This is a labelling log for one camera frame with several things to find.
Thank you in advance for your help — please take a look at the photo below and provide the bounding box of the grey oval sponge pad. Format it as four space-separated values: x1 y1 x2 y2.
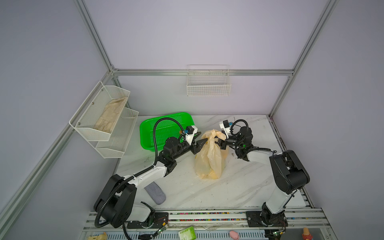
144 182 167 205

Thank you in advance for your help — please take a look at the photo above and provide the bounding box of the wrist white camera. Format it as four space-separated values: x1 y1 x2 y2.
183 125 198 146
219 120 233 139

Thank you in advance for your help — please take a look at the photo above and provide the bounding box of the white wire wall basket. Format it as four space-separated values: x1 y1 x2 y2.
187 65 232 97

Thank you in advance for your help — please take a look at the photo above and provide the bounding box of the beige toy at front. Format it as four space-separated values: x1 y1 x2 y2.
87 232 108 240

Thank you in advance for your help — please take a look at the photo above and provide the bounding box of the cream banana print plastic bag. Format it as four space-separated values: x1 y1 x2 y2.
195 130 229 180

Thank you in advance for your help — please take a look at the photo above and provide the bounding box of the red yellow figurine toy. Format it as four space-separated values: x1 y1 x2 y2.
302 228 313 240

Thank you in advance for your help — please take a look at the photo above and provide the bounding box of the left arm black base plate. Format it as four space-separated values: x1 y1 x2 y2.
126 212 169 229

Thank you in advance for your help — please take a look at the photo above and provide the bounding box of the pink small toy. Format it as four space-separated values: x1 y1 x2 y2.
229 231 240 240

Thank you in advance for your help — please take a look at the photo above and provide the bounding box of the aluminium front rail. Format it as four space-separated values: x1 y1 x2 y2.
80 206 337 240

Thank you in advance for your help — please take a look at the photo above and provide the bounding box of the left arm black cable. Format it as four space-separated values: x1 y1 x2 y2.
93 117 185 240

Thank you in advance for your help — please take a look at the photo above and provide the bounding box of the lower white mesh wall shelf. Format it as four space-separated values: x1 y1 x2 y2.
95 108 139 159

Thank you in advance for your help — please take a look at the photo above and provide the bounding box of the white mesh wall shelf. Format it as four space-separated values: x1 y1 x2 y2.
95 108 139 159
69 82 130 142

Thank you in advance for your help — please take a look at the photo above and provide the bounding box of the green plastic basket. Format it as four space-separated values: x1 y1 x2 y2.
140 112 195 152

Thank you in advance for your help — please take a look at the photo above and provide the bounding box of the beige cloth in shelf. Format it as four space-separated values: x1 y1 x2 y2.
94 97 128 134

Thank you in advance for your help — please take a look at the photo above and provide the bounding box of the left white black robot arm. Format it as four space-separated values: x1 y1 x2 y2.
94 133 207 228

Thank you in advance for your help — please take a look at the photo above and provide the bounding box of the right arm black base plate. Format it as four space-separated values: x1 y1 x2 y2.
246 210 288 227

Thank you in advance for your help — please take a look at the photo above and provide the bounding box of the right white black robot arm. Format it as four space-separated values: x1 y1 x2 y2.
216 120 310 227

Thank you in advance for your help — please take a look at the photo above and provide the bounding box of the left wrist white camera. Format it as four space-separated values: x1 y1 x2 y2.
183 125 198 146

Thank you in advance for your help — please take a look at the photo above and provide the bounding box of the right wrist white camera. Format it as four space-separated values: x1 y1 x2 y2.
219 120 233 139

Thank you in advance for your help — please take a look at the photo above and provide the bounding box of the green small box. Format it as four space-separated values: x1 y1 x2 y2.
178 227 197 240

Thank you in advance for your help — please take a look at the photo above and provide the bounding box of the upper white mesh wall shelf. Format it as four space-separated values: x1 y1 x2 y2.
69 82 130 142

